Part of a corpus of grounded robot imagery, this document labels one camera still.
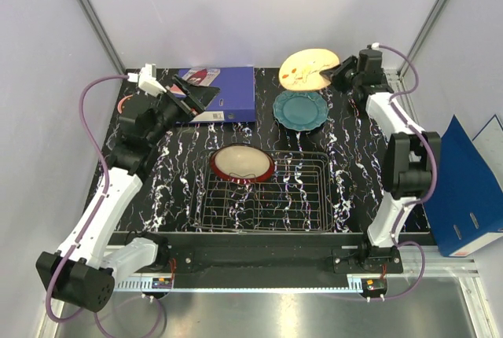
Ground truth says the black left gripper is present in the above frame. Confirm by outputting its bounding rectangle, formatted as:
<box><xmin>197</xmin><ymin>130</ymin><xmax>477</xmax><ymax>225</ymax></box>
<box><xmin>146</xmin><ymin>75</ymin><xmax>221</xmax><ymax>145</ymax></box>

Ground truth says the beige painted plate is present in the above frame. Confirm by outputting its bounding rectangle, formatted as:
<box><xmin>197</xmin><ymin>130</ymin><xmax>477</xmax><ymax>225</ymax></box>
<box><xmin>278</xmin><ymin>48</ymin><xmax>340</xmax><ymax>92</ymax></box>

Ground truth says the teal scalloped plate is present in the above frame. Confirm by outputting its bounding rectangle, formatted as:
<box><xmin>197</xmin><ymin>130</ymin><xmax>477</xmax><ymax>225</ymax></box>
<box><xmin>273</xmin><ymin>91</ymin><xmax>329</xmax><ymax>132</ymax></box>

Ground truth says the pink plastic cup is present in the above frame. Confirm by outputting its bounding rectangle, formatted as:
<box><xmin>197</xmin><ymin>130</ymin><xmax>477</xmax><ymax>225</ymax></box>
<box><xmin>116</xmin><ymin>94</ymin><xmax>134</xmax><ymax>114</ymax></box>

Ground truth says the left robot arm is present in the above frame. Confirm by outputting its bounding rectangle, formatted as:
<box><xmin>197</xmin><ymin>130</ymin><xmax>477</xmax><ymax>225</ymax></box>
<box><xmin>35</xmin><ymin>75</ymin><xmax>220</xmax><ymax>321</ymax></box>

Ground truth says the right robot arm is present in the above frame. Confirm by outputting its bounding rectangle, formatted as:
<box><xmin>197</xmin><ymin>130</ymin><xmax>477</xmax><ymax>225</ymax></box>
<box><xmin>321</xmin><ymin>43</ymin><xmax>441</xmax><ymax>274</ymax></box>

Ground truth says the red and white book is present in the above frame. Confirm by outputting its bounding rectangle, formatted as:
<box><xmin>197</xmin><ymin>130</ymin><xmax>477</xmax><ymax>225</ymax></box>
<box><xmin>178</xmin><ymin>68</ymin><xmax>221</xmax><ymax>86</ymax></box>

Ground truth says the blue lever arch binder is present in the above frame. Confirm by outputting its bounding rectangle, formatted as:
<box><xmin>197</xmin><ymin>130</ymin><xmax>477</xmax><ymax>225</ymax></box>
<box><xmin>191</xmin><ymin>67</ymin><xmax>255</xmax><ymax>123</ymax></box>

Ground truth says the red and black plate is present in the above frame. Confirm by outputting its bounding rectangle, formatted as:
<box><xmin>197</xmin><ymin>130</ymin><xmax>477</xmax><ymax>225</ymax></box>
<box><xmin>209</xmin><ymin>144</ymin><xmax>275</xmax><ymax>184</ymax></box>

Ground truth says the dark blue binder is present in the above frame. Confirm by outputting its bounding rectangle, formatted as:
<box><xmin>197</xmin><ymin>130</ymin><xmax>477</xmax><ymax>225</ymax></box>
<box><xmin>424</xmin><ymin>115</ymin><xmax>502</xmax><ymax>257</ymax></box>

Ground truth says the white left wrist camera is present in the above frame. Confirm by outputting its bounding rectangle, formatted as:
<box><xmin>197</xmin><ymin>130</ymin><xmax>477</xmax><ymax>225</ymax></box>
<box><xmin>127</xmin><ymin>64</ymin><xmax>167</xmax><ymax>97</ymax></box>

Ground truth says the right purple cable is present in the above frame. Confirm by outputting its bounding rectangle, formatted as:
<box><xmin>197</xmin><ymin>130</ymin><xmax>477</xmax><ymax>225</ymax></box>
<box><xmin>371</xmin><ymin>42</ymin><xmax>439</xmax><ymax>300</ymax></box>

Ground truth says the purple cable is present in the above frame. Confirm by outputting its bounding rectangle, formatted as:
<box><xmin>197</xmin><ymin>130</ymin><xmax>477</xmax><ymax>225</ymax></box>
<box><xmin>371</xmin><ymin>42</ymin><xmax>439</xmax><ymax>300</ymax></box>
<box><xmin>45</xmin><ymin>73</ymin><xmax>169</xmax><ymax>335</ymax></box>

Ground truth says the metal wire dish rack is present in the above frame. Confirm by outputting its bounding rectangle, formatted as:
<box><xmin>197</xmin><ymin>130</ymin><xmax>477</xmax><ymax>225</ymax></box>
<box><xmin>188</xmin><ymin>150</ymin><xmax>334</xmax><ymax>233</ymax></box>

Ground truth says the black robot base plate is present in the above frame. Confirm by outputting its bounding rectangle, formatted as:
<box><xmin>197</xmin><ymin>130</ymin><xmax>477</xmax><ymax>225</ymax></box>
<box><xmin>159</xmin><ymin>232</ymin><xmax>403</xmax><ymax>290</ymax></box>

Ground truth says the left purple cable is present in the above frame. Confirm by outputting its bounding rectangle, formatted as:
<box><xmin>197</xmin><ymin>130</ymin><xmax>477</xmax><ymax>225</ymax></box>
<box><xmin>45</xmin><ymin>73</ymin><xmax>169</xmax><ymax>335</ymax></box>

